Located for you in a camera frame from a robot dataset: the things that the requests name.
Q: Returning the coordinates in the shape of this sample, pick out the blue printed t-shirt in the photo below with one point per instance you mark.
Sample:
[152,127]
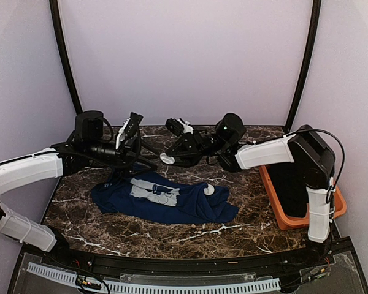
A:
[153,197]

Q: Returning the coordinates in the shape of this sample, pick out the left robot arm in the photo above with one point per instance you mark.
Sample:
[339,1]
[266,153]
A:
[84,147]

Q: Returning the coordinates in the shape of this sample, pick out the white slotted cable duct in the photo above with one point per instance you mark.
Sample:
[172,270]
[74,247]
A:
[151,284]

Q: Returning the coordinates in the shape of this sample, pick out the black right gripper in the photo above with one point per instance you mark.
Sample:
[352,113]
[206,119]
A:
[191,149]

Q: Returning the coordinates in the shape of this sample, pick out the black garment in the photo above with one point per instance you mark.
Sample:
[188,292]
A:
[290,189]

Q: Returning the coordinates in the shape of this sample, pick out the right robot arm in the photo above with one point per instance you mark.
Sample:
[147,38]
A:
[301,157]

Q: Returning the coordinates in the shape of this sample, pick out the round gold white brooch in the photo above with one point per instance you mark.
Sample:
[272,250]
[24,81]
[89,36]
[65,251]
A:
[209,190]

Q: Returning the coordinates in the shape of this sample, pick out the orange plastic basket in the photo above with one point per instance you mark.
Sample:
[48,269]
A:
[286,222]

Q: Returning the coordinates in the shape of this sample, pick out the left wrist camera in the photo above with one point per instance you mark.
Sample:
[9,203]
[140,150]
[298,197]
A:
[127,133]

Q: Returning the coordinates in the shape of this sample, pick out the right black frame post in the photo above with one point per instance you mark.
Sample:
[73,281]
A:
[305,64]

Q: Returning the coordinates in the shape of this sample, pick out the left black frame post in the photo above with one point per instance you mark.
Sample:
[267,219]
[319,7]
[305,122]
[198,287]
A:
[63,55]

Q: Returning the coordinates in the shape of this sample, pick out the black frame post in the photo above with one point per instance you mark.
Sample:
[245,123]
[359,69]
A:
[305,64]
[63,55]

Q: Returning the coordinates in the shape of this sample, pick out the black front rail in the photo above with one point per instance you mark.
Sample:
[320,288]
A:
[285,263]

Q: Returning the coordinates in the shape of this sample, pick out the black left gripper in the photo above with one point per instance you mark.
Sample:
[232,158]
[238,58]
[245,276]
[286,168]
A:
[125,156]

